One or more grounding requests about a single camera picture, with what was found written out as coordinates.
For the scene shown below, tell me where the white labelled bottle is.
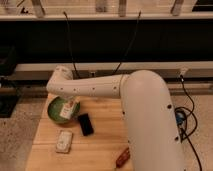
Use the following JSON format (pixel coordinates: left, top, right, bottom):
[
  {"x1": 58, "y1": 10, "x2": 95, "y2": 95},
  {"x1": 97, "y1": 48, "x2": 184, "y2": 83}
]
[{"x1": 59, "y1": 98, "x2": 78, "y2": 119}]

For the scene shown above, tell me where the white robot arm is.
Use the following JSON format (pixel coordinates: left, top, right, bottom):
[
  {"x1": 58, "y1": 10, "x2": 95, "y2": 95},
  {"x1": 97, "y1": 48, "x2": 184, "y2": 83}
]
[{"x1": 47, "y1": 66, "x2": 186, "y2": 171}]

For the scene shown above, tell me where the green ceramic bowl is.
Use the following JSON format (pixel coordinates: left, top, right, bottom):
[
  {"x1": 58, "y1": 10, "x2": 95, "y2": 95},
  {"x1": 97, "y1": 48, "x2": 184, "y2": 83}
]
[{"x1": 47, "y1": 97, "x2": 80, "y2": 124}]

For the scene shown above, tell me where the black smartphone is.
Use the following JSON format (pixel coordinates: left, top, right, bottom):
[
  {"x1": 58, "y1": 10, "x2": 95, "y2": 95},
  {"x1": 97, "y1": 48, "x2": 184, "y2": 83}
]
[{"x1": 78, "y1": 113, "x2": 94, "y2": 136}]

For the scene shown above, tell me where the blue floor device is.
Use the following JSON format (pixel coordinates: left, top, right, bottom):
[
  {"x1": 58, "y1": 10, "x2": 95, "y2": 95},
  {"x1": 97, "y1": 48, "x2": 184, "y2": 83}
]
[{"x1": 176, "y1": 113, "x2": 185, "y2": 125}]

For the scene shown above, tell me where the black cable left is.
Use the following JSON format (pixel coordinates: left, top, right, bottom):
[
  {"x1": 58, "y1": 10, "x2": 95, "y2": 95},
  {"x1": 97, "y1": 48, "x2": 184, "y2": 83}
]
[{"x1": 62, "y1": 11, "x2": 81, "y2": 80}]

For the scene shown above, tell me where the brown tool handle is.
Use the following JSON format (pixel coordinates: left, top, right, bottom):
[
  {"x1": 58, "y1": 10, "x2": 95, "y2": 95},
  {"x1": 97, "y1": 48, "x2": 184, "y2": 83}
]
[{"x1": 116, "y1": 148, "x2": 130, "y2": 168}]

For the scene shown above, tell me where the black cable right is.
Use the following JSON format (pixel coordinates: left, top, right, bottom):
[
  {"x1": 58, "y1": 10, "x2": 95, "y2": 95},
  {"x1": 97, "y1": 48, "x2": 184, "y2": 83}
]
[{"x1": 111, "y1": 10, "x2": 142, "y2": 76}]

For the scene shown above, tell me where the black floor cable bundle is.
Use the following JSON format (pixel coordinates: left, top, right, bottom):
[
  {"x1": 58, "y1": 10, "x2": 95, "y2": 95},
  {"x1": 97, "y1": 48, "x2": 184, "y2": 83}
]
[{"x1": 174, "y1": 74, "x2": 203, "y2": 171}]

